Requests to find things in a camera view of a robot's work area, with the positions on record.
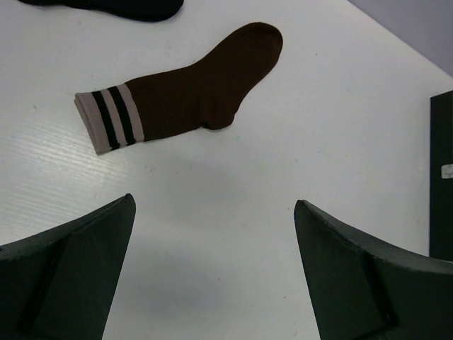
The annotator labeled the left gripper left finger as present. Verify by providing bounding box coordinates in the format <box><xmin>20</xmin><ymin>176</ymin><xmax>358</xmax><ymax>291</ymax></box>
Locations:
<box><xmin>1</xmin><ymin>194</ymin><xmax>136</xmax><ymax>339</ymax></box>

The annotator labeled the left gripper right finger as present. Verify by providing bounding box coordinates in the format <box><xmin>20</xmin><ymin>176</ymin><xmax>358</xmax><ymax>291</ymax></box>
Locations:
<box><xmin>294</xmin><ymin>200</ymin><xmax>452</xmax><ymax>339</ymax></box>

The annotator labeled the black compartment box with lid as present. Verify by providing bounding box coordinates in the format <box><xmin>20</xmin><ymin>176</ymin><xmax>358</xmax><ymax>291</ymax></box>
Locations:
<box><xmin>429</xmin><ymin>91</ymin><xmax>452</xmax><ymax>261</ymax></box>

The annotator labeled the brown striped sock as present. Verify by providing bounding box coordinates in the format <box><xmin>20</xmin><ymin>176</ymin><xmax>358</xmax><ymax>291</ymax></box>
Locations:
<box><xmin>74</xmin><ymin>22</ymin><xmax>283</xmax><ymax>154</ymax></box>

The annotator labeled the black sock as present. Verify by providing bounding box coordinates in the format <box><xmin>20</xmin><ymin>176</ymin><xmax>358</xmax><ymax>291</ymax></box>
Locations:
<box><xmin>22</xmin><ymin>0</ymin><xmax>184</xmax><ymax>22</ymax></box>

